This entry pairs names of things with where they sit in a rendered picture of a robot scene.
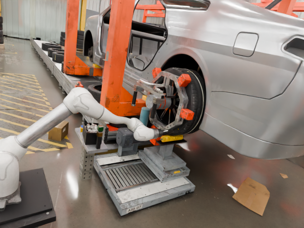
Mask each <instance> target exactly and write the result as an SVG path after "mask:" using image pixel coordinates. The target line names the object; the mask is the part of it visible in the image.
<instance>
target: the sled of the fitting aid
mask: <svg viewBox="0 0 304 228"><path fill-rule="evenodd" d="M138 156H139V157H140V159H141V160H142V161H143V162H144V163H145V164H146V165H147V166H148V168H149V169H150V170H151V171H152V172H153V173H154V174H155V175H156V177H157V178H158V179H159V180H160V181H161V182H162V183H163V182H167V181H171V180H174V179H178V178H182V177H185V176H188V175H189V172H190V169H189V168H188V167H187V166H185V167H181V168H177V169H173V170H169V171H163V170H162V169H161V168H160V167H159V166H158V165H157V164H156V163H155V162H154V161H153V160H152V159H151V158H150V157H149V156H148V155H147V154H146V153H145V152H144V149H143V150H139V152H138Z"/></svg>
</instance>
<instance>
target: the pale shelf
mask: <svg viewBox="0 0 304 228"><path fill-rule="evenodd" d="M80 130H81V129H80V128H75V132H76V134H77V136H78V137H79V139H80V141H81V143H82V144H83V146H84V148H85V150H86V151H87V153H88V154H92V153H99V152H107V151H108V148H107V146H106V145H105V144H104V142H103V141H102V144H101V145H100V150H96V145H85V142H84V139H83V135H82V132H80Z"/></svg>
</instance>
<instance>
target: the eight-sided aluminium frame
mask: <svg viewBox="0 0 304 228"><path fill-rule="evenodd" d="M164 77H167V78H170V79H171V80H173V81H174V82H175V85H176V89H177V92H178V96H179V98H180V102H179V106H178V110H177V114H176V119H175V121H174V122H172V123H170V124H169V125H167V126H165V125H164V124H162V123H161V122H159V121H158V120H157V118H156V115H155V117H154V118H155V119H154V121H151V120H150V122H151V123H152V124H153V125H154V126H156V127H157V128H158V129H161V130H166V129H174V128H176V127H178V126H180V125H181V124H182V123H183V118H182V117H180V113H181V109H186V108H187V104H188V101H189V100H188V97H187V94H186V91H185V87H181V86H179V84H178V82H177V79H178V78H179V77H180V76H177V75H174V74H171V73H169V72H166V71H161V72H160V73H159V74H158V75H157V76H156V77H155V78H154V79H153V80H152V81H151V82H150V83H155V84H158V83H159V82H160V81H162V80H163V79H164ZM149 87H150V88H152V89H154V88H153V87H154V86H149ZM148 95H152V93H150V92H149V91H148V93H147V96H148ZM151 111H152V109H150V114H149V117H150V116H151Z"/></svg>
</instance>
